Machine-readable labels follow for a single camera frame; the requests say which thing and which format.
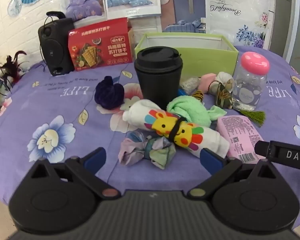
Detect black speaker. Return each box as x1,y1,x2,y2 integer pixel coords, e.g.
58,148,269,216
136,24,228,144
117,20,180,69
38,11,75,76

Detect green fluffy towel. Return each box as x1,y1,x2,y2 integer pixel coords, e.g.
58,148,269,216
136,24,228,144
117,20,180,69
166,95,227,128

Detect white floral bedding package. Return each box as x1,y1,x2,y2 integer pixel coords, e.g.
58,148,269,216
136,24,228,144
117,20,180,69
155,0,277,50

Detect purple bedding wall poster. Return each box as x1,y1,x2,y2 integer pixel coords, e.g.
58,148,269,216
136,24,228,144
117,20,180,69
59,0,108,23

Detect white cartoon towel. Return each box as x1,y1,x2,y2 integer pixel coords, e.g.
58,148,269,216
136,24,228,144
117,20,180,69
122,99,230,158

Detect red cracker box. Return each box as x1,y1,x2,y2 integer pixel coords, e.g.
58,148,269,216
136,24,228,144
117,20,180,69
68,17,135,72

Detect pink tissue packet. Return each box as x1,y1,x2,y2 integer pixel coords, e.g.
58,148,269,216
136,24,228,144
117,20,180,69
217,116,267,164

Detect green cardboard box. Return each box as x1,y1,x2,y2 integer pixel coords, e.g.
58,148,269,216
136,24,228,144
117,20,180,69
134,32,239,80

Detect purple floral tablecloth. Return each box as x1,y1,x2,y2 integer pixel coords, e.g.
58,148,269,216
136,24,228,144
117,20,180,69
0,45,300,233

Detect pastel cloth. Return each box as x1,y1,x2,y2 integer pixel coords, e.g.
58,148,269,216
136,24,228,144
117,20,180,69
118,130,177,170

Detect white cloth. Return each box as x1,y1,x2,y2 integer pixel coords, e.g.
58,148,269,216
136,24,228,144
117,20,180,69
216,72,235,92

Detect clear jar with pink lid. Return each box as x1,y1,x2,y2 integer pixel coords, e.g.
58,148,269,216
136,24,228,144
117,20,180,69
232,51,270,111

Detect dark purple cloth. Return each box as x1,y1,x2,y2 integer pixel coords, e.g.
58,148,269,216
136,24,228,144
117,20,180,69
94,76,125,110

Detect dark feather decoration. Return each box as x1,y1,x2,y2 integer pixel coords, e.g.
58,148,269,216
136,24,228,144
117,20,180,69
0,51,29,120

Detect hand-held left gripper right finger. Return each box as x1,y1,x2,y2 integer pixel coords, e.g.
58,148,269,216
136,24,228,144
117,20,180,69
188,148,278,200

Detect bag of white beads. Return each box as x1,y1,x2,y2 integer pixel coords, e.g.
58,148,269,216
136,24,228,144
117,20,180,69
180,77,202,95

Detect small pale paper fan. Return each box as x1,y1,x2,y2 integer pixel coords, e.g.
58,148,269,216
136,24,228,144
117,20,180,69
7,0,22,17

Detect black cup with lid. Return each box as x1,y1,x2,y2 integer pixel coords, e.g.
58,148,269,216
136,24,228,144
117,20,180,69
134,46,184,108

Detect pink sponge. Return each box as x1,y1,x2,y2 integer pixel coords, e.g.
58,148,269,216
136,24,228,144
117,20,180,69
197,74,219,95

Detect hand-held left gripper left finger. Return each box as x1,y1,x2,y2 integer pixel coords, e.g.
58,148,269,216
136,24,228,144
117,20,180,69
30,147,121,201

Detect brocade sachet with tassel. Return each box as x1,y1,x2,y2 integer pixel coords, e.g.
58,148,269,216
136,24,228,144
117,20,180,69
215,79,266,128

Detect yellow black cord blue handle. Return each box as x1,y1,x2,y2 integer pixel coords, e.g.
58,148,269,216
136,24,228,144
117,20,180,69
177,88,205,105

